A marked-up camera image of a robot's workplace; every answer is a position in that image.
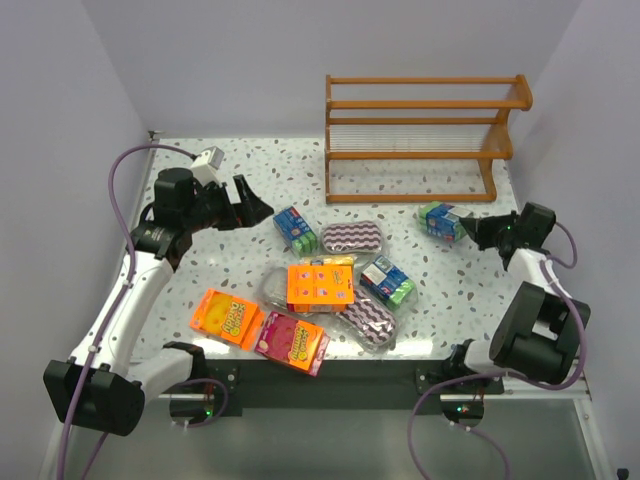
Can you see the blue green sponge pack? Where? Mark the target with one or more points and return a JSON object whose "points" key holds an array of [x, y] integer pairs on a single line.
{"points": [[296, 232], [443, 220], [388, 283]]}

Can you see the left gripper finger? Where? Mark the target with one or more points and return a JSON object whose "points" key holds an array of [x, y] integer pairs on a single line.
{"points": [[252, 211], [246, 195]]}

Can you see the pink grey zigzag sponge pack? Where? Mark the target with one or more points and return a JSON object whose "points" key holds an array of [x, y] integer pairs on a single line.
{"points": [[353, 237]]}

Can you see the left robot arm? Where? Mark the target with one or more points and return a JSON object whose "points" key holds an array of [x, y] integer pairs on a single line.
{"points": [[96, 387]]}

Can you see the pink grey zigzag pack lower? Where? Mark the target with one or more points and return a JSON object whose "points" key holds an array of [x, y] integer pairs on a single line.
{"points": [[374, 326]]}

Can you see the orange Scrub Mommy box back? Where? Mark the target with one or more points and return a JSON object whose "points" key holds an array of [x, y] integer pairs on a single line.
{"points": [[319, 288]]}

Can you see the orange wooden shelf rack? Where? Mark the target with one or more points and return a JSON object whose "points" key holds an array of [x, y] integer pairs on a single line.
{"points": [[421, 129]]}

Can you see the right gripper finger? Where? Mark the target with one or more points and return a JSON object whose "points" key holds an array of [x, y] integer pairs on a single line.
{"points": [[477, 226], [485, 240]]}

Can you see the pink Scrub Mommy box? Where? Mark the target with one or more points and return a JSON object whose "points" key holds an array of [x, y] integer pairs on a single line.
{"points": [[294, 343]]}

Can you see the yellow sponge pack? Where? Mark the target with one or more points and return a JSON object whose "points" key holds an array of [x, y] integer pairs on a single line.
{"points": [[347, 260]]}

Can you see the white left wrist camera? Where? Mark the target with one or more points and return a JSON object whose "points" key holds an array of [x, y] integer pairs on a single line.
{"points": [[206, 165]]}

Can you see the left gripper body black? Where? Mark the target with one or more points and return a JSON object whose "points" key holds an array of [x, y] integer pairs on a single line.
{"points": [[236, 201]]}

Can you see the orange Scrub Daddy box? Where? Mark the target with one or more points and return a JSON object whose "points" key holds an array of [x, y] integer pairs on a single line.
{"points": [[231, 319]]}

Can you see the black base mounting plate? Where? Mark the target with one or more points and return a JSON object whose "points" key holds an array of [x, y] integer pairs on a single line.
{"points": [[379, 384]]}

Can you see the silver scourer pack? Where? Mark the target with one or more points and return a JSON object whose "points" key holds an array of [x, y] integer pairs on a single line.
{"points": [[273, 288]]}

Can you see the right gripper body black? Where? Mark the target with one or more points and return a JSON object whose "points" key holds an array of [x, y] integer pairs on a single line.
{"points": [[495, 235]]}

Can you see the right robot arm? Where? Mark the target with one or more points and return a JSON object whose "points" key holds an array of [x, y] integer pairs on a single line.
{"points": [[541, 338]]}

